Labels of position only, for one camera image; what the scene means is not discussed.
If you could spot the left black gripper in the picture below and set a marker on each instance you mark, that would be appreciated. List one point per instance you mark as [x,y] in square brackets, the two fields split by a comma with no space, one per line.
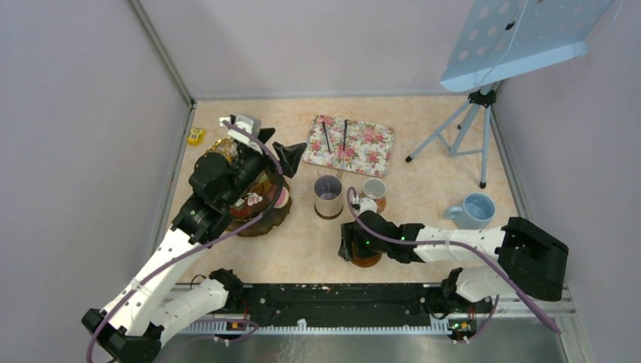
[289,156]

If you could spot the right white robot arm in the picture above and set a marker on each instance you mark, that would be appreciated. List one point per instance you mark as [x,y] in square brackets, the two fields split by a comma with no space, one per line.
[516,258]

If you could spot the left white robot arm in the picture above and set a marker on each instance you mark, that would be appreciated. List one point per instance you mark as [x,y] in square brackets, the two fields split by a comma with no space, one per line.
[229,196]

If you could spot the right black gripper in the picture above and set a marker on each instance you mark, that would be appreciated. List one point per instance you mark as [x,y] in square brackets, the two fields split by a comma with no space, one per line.
[348,234]

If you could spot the light wooden coaster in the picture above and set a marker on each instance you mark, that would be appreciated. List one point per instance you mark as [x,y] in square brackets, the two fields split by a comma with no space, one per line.
[381,202]

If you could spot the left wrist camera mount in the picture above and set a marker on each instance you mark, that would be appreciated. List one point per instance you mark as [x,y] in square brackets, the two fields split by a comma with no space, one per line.
[243,128]

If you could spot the dark wooden coaster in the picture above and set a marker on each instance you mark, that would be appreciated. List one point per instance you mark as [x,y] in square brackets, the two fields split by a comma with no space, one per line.
[328,217]

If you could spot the floral serving tray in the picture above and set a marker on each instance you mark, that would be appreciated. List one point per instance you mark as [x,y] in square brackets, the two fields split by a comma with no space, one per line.
[368,147]

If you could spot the yellow snack packet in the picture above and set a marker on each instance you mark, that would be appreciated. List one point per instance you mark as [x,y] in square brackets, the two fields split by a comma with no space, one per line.
[196,136]

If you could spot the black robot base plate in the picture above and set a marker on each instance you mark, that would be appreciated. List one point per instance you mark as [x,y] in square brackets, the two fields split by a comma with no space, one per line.
[377,306]

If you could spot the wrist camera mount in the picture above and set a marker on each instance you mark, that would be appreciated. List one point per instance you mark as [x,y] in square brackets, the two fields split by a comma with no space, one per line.
[363,204]
[243,128]

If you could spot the brown wooden lid coaster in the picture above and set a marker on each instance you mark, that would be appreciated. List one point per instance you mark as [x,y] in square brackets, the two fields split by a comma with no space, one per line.
[366,262]

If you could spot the blue perforated stand tray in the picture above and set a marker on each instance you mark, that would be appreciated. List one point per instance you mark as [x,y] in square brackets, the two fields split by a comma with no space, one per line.
[502,39]

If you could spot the black handled steel tongs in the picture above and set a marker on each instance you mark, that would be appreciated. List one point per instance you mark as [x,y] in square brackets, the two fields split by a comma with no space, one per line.
[334,136]

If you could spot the pink frosted donut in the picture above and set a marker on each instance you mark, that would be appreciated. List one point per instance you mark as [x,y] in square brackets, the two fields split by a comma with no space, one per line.
[283,199]

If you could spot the pink small cup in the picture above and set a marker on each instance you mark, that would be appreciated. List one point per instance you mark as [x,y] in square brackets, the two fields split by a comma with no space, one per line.
[374,188]

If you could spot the grey tripod stand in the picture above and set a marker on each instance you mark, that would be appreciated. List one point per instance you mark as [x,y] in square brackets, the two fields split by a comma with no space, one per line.
[483,99]

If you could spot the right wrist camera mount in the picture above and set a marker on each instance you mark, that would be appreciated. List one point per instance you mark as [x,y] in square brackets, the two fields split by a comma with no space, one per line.
[363,204]

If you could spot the light blue mug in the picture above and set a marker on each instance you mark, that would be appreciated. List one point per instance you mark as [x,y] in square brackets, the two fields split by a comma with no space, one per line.
[476,211]

